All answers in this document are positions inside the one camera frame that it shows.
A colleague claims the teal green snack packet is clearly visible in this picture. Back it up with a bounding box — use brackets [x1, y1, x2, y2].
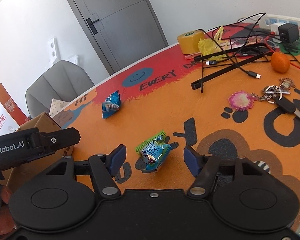
[135, 130, 172, 173]

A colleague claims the small blue snack packet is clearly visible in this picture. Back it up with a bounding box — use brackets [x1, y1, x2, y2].
[102, 90, 121, 119]

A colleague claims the person left hand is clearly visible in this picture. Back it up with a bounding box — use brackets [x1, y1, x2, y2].
[0, 185, 15, 237]

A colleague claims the cardboard box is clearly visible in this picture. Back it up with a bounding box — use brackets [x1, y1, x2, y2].
[0, 112, 78, 192]

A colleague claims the orange white paper bag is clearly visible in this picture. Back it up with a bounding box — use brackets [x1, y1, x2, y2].
[0, 83, 28, 136]

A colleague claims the polka dot cushion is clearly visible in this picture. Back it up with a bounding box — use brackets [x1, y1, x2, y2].
[49, 98, 69, 117]

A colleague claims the colourful cat table mat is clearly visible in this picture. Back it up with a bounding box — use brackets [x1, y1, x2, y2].
[50, 22, 300, 238]

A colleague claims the grey chair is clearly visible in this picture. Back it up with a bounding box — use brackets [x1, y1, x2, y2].
[25, 60, 94, 118]

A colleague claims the key bunch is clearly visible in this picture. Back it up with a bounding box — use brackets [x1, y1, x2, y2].
[259, 77, 300, 119]

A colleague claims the yellow plastic bag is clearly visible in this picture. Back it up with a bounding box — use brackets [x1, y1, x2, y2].
[198, 26, 229, 61]

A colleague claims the yellow tape roll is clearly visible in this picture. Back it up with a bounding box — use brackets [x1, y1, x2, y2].
[177, 30, 205, 55]

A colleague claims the orange mandarin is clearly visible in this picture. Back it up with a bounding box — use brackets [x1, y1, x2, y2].
[270, 51, 290, 73]

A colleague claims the grey door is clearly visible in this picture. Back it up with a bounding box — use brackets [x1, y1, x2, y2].
[67, 0, 168, 75]

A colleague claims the black power adapter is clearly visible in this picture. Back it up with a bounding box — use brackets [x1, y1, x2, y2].
[278, 23, 300, 43]

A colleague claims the white power strip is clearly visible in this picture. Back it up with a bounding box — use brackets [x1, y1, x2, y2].
[258, 14, 300, 35]

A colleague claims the pink pixel keychain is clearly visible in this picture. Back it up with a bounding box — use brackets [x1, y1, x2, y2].
[228, 91, 255, 111]

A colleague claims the black wire stand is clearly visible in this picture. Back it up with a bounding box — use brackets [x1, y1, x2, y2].
[191, 42, 273, 90]

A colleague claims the black usb cable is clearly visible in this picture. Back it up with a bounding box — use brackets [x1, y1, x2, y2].
[199, 12, 268, 94]

